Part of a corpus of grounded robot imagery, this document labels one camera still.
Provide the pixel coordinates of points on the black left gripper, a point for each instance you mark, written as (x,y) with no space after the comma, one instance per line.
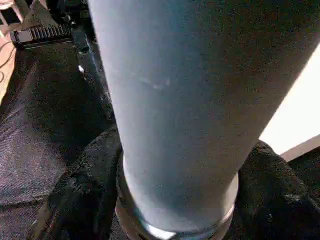
(42,35)

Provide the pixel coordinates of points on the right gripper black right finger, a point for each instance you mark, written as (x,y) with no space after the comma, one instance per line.
(275,200)

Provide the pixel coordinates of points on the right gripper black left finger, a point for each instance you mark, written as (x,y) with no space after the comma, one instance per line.
(82,195)

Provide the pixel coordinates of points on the white plastic table top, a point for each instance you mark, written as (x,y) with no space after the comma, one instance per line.
(295,112)

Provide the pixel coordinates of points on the white plastic table leg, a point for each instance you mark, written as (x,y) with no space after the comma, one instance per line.
(187,100)

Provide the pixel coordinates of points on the black mat cloth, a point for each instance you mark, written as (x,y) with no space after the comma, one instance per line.
(37,125)

